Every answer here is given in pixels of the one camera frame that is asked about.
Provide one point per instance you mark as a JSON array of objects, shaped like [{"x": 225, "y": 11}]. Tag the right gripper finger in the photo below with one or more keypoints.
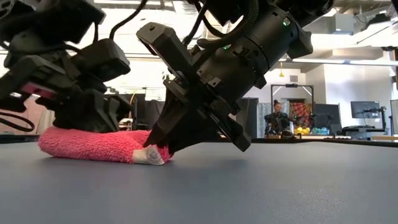
[
  {"x": 199, "y": 133},
  {"x": 171, "y": 118}
]

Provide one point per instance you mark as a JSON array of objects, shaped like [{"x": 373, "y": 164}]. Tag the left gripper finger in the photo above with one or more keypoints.
[
  {"x": 87, "y": 115},
  {"x": 121, "y": 109}
]

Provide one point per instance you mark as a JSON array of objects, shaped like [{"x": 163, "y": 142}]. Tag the pink terry towel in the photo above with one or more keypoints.
[{"x": 87, "y": 146}]

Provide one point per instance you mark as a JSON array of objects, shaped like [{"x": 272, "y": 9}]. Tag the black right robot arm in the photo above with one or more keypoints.
[{"x": 280, "y": 31}]

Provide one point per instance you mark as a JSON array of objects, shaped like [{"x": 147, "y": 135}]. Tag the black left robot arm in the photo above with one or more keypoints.
[{"x": 62, "y": 18}]

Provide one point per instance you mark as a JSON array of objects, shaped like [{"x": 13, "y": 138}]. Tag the black partition panel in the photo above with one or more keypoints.
[{"x": 247, "y": 118}]

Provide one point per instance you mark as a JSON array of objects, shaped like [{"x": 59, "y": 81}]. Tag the yellow hanging fixture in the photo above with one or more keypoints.
[{"x": 281, "y": 73}]

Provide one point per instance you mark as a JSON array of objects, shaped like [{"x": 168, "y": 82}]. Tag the blue-grey table mat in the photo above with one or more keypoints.
[{"x": 217, "y": 193}]

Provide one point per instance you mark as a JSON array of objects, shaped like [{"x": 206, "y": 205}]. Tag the person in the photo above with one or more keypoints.
[{"x": 277, "y": 119}]

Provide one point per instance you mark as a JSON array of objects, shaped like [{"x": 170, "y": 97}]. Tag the red patterned cloth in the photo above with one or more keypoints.
[{"x": 300, "y": 112}]

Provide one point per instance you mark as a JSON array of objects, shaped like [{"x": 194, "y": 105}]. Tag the yellow cloth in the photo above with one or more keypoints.
[{"x": 302, "y": 131}]

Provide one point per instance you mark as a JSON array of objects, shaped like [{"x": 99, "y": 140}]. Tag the large black monitor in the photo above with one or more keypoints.
[{"x": 327, "y": 113}]

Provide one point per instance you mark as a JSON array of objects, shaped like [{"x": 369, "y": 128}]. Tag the teal cloth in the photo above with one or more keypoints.
[{"x": 320, "y": 131}]

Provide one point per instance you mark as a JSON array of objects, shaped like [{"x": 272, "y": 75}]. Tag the small black monitor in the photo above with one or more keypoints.
[{"x": 365, "y": 109}]

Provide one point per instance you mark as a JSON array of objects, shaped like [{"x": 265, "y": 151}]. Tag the grey-screen monitor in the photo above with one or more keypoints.
[{"x": 395, "y": 116}]

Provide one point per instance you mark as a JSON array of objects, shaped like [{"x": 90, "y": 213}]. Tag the black metal gantry frame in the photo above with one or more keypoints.
[{"x": 292, "y": 85}]

